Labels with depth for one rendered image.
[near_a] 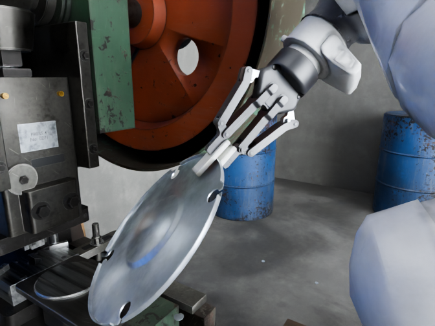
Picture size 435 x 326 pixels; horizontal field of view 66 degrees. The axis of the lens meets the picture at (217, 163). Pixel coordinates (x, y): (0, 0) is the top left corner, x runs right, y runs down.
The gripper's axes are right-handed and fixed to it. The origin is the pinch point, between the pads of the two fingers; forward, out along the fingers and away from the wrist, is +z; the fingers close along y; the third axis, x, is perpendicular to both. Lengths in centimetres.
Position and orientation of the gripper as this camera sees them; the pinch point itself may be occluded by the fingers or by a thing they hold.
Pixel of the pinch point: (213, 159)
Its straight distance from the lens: 51.3
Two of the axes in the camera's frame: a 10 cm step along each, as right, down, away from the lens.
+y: -6.8, -6.3, -3.8
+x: 3.1, 2.2, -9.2
